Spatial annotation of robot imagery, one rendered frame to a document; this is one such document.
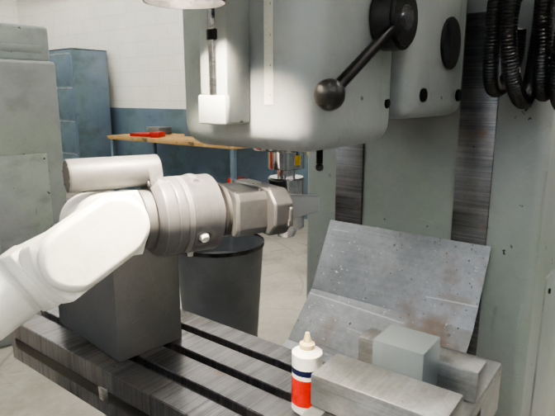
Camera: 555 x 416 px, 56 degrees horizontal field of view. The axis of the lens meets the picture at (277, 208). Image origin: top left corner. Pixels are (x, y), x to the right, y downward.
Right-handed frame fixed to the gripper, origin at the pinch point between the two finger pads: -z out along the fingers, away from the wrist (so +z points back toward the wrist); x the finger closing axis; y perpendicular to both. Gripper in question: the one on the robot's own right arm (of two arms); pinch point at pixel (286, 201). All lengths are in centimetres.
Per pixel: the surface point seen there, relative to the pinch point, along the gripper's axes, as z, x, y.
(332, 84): 6.1, -16.1, -14.2
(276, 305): -141, 217, 122
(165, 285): 7.7, 23.5, 17.2
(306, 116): 5.2, -11.2, -11.2
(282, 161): 1.8, -1.6, -5.5
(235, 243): -99, 195, 68
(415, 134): -35.3, 10.8, -7.0
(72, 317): 20.0, 37.2, 25.1
